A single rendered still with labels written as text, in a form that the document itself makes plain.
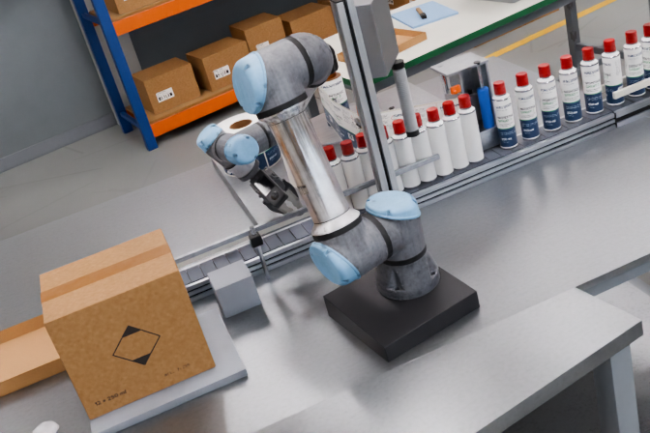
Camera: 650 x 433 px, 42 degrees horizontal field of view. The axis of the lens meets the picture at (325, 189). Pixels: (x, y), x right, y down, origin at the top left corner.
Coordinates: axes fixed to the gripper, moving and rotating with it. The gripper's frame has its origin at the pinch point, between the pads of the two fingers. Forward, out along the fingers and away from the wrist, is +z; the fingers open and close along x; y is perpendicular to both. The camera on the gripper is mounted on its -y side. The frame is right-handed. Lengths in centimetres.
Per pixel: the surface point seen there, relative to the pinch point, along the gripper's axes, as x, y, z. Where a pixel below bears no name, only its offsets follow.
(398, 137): -33.7, -1.2, 6.9
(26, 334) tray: 75, 12, -32
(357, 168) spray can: -19.6, -2.6, 2.8
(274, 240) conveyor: 10.6, 0.9, 0.2
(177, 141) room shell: 46, 352, 81
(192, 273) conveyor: 31.5, 1.1, -11.9
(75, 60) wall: 55, 434, 11
